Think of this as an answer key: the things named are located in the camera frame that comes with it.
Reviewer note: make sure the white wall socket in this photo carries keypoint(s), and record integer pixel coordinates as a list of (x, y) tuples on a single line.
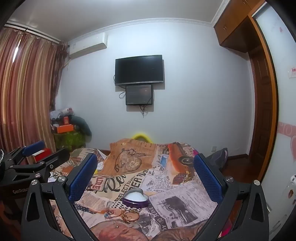
[(214, 148)]

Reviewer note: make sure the newspaper print blanket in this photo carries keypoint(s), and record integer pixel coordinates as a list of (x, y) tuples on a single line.
[(138, 166)]

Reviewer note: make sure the white curtain rail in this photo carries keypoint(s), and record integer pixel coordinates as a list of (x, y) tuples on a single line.
[(34, 29)]

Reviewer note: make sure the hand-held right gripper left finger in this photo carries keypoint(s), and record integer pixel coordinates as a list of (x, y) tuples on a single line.
[(84, 176)]

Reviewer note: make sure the wooden door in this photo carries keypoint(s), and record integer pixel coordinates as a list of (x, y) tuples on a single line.
[(263, 115)]

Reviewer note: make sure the dark backpack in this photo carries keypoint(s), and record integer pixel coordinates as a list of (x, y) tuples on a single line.
[(219, 158)]

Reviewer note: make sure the dark green plush cloth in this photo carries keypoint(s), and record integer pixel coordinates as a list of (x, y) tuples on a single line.
[(82, 125)]

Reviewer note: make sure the white plastic bag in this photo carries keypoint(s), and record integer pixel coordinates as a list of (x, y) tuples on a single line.
[(57, 113)]

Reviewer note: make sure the yellow plastic hoop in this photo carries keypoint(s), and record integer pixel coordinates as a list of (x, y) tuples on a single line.
[(141, 134)]

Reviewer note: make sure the small orange box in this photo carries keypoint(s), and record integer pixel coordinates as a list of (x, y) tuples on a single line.
[(66, 120)]

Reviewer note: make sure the tangle of gold jewelry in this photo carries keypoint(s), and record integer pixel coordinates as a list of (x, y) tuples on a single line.
[(130, 215)]

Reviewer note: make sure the small black wall monitor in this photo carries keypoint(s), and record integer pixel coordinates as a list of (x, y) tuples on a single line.
[(139, 95)]

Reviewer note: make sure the white air conditioner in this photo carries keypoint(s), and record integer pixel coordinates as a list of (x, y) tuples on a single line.
[(87, 46)]

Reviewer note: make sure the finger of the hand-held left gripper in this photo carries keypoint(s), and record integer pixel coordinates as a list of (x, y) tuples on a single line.
[(34, 147), (55, 158)]

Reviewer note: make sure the black wall television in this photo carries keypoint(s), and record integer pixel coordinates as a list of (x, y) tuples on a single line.
[(139, 69)]

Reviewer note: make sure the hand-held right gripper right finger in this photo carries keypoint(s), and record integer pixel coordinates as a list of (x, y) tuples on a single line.
[(207, 176)]

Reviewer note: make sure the flat orange box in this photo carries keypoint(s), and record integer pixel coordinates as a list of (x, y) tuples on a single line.
[(66, 129)]

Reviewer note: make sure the purple heart-shaped tin box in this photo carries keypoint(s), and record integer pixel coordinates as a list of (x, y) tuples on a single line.
[(135, 198)]

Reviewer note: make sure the red box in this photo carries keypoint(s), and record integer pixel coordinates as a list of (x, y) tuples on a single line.
[(42, 155)]

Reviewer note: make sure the wooden overhead cabinet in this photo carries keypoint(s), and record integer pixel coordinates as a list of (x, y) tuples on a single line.
[(233, 25)]

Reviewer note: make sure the striped brown curtain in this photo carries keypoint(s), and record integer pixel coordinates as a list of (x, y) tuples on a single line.
[(27, 92)]

